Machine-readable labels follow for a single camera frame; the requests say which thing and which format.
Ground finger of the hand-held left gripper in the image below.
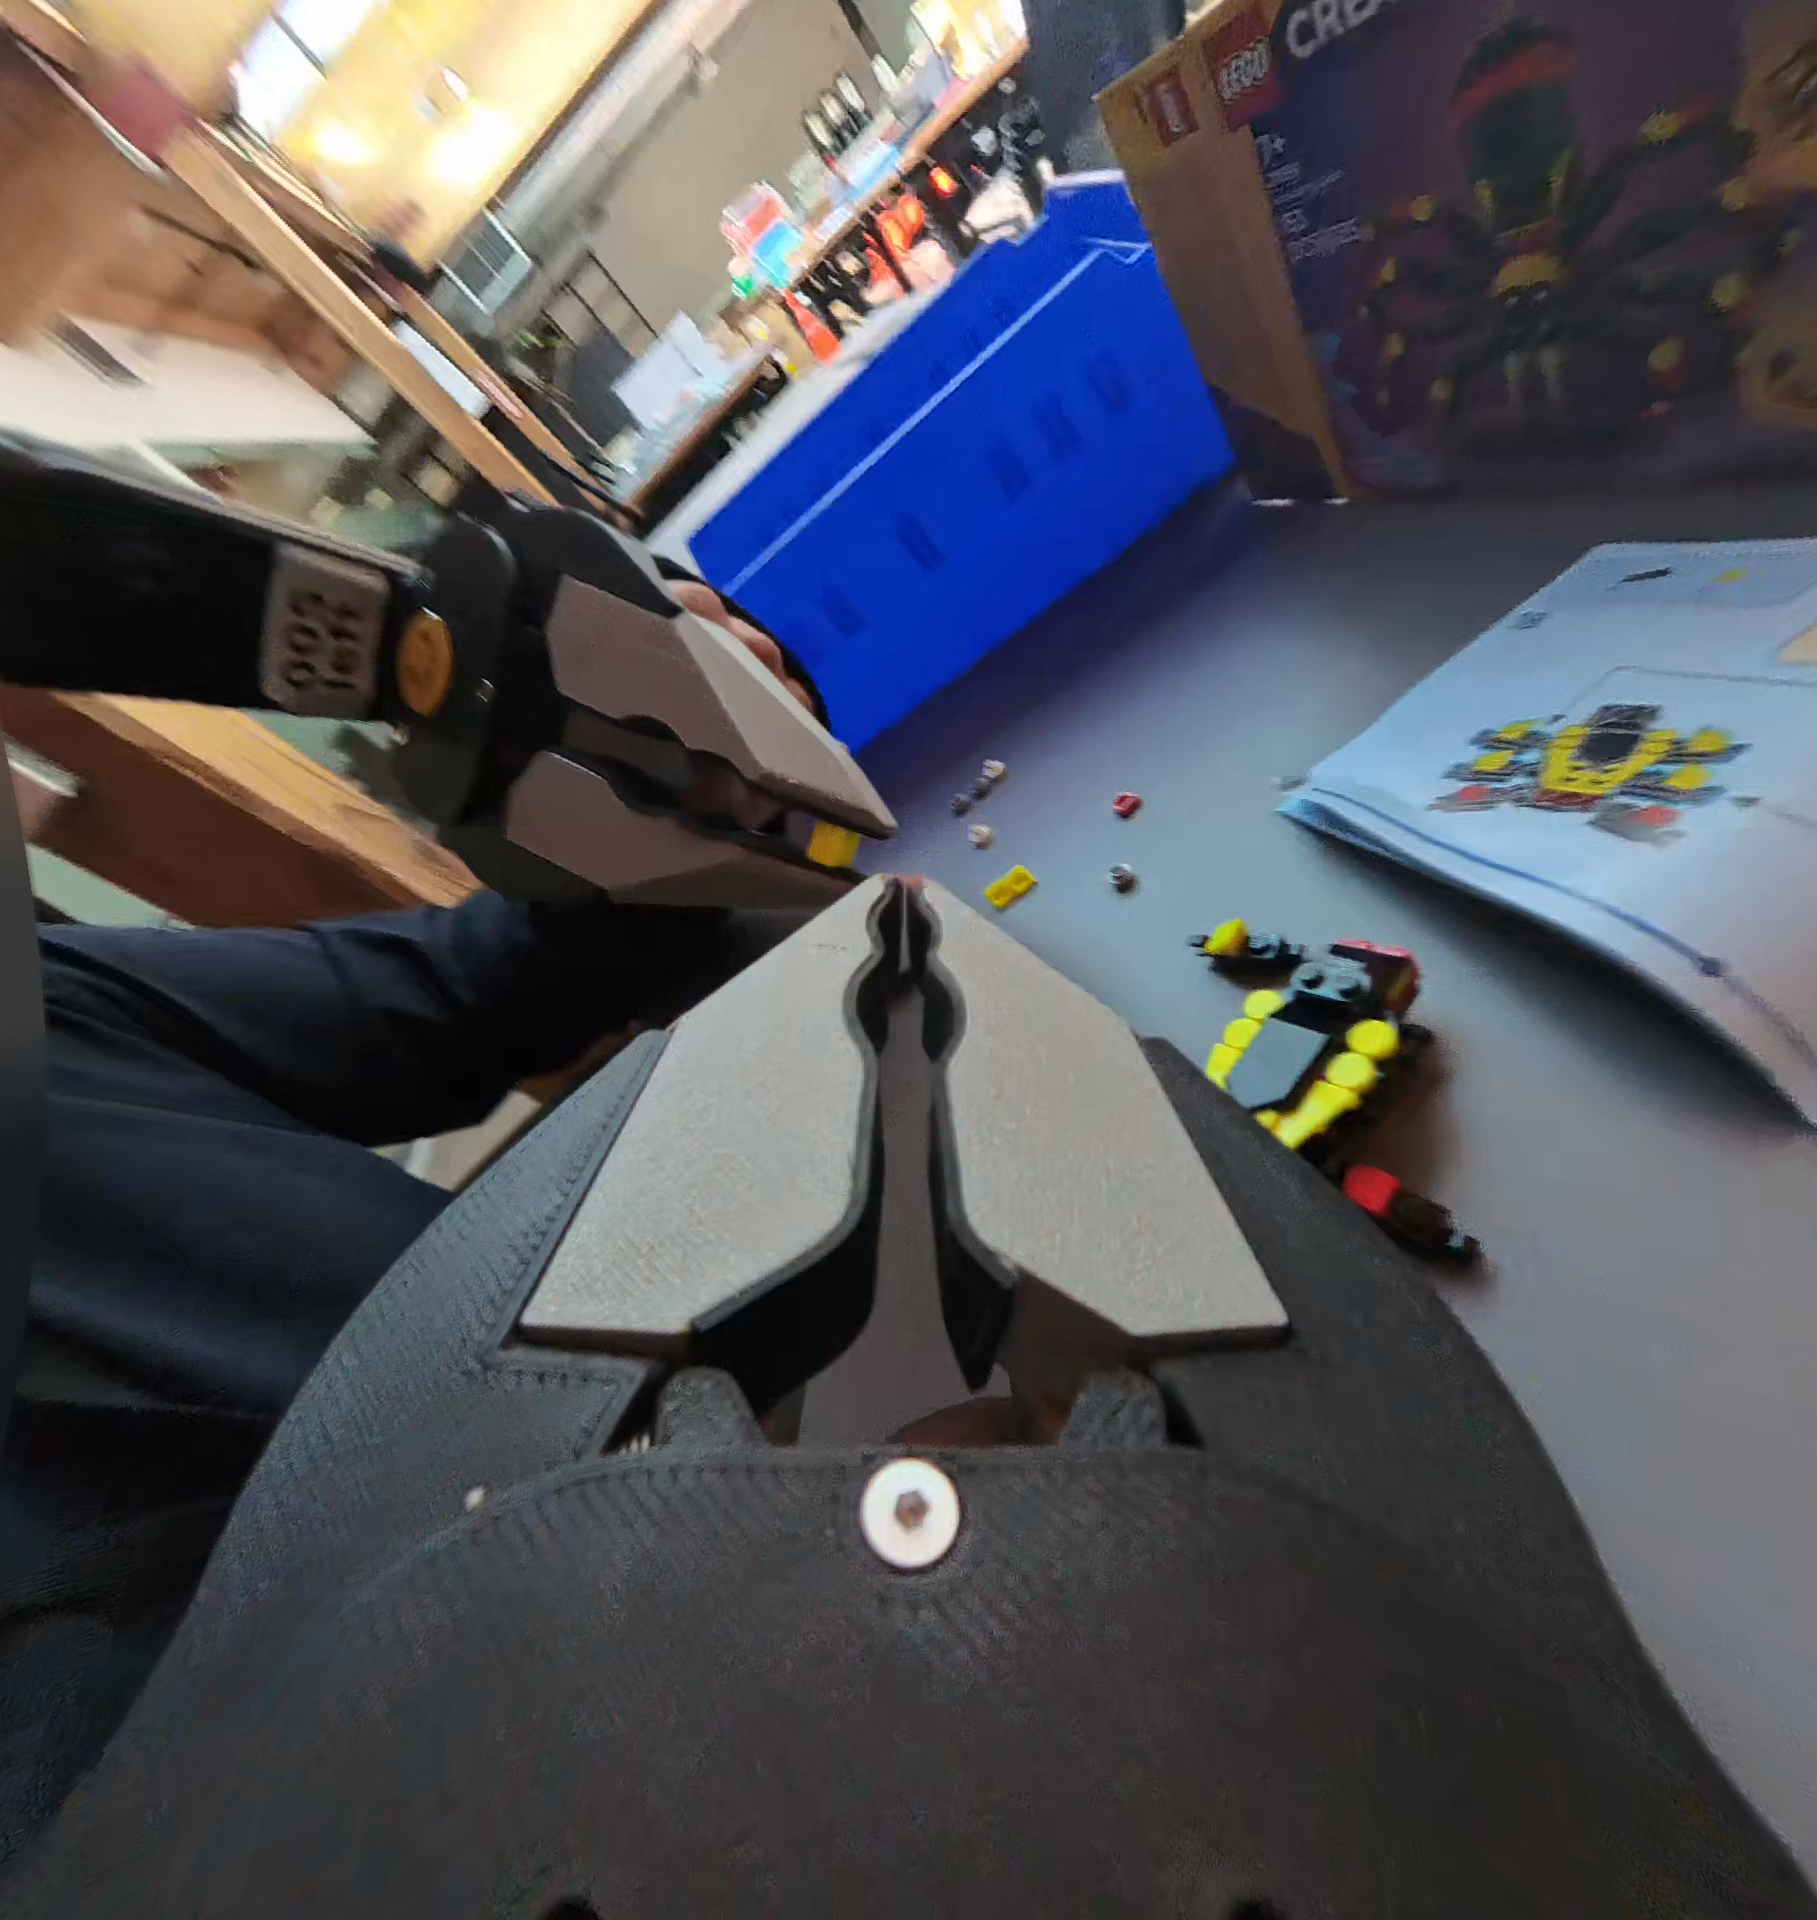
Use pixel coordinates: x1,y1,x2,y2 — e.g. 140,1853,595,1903
507,747,869,912
544,575,899,840

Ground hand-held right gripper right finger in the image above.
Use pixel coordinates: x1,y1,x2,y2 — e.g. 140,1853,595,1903
904,880,1292,1442

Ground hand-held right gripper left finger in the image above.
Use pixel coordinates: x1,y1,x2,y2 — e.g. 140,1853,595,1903
514,876,911,1368

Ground black yellow lego model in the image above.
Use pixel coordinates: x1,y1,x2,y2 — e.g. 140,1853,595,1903
1206,939,1437,1158

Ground red and black lego piece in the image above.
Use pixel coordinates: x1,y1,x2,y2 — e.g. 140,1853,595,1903
1339,1164,1482,1266

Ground lego instruction booklet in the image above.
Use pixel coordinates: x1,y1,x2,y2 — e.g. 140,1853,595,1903
1274,536,1817,1155

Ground cardboard lego set box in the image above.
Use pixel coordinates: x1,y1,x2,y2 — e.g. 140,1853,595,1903
1094,0,1817,505

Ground person's left hand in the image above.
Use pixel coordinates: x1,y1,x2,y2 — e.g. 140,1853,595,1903
675,584,794,680

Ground wooden bench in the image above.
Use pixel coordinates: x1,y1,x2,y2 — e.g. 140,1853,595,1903
0,682,481,929

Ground long wooden counter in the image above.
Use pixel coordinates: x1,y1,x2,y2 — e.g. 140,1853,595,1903
0,30,608,513

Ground blue plastic bin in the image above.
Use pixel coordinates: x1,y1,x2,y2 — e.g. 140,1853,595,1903
687,168,1239,751

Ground person's navy trousers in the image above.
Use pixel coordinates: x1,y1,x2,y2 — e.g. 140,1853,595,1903
0,887,788,1920

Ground background shelf of goods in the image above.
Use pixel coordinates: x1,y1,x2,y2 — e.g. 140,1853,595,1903
720,30,1044,362

